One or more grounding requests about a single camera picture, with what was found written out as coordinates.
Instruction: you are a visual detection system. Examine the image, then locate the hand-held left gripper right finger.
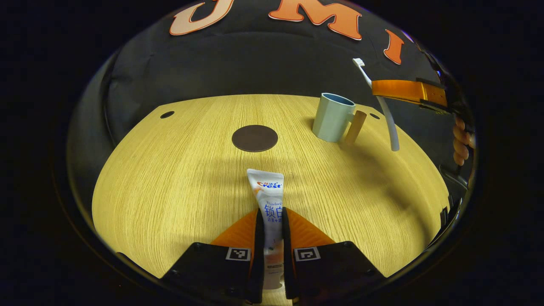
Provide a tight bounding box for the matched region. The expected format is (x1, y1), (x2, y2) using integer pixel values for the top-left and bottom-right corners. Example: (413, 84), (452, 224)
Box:
(281, 207), (387, 300)

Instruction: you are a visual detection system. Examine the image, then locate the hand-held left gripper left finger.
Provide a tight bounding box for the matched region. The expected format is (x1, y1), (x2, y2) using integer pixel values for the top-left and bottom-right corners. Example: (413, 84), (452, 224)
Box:
(159, 208), (265, 304)

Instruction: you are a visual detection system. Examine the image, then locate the white toothbrush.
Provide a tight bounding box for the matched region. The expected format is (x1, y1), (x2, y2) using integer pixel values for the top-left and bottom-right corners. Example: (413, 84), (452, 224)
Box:
(353, 58), (400, 152)

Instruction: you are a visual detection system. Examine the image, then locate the light blue cup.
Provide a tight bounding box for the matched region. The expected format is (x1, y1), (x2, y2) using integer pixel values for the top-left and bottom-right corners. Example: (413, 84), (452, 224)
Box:
(312, 93), (367, 145)

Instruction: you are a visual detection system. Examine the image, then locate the white toothpaste tube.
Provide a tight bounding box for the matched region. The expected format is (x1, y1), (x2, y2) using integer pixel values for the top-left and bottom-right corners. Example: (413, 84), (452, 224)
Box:
(246, 169), (285, 290)

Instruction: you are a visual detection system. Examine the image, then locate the brown round coaster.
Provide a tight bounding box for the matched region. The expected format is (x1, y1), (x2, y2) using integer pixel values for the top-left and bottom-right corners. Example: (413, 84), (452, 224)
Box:
(232, 125), (279, 153)

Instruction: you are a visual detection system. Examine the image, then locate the black backdrop cloth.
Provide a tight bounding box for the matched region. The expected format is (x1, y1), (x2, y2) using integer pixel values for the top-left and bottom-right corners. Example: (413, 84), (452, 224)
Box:
(68, 0), (459, 162)

